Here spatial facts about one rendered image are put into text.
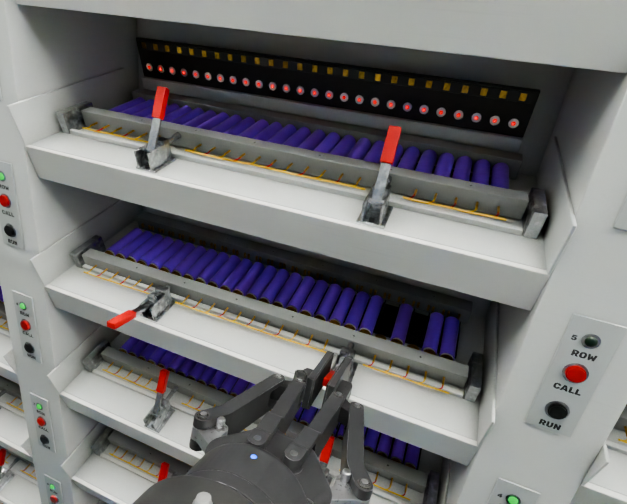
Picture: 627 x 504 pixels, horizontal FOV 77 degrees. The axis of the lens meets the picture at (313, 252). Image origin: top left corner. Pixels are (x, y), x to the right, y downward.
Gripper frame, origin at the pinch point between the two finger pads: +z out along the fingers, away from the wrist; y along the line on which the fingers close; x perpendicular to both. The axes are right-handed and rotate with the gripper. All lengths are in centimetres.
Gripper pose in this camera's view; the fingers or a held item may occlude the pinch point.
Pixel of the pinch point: (327, 381)
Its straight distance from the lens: 40.3
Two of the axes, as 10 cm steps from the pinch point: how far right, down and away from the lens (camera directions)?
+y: 9.3, 2.5, -2.7
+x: 2.1, -9.6, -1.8
